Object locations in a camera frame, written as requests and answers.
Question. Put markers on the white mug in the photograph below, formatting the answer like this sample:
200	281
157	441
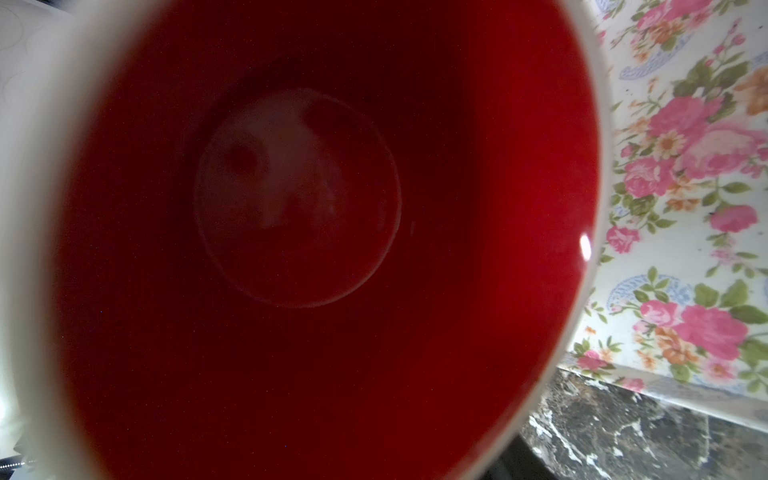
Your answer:
298	239

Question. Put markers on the floral rectangular tray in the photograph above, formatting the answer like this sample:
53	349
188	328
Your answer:
678	310

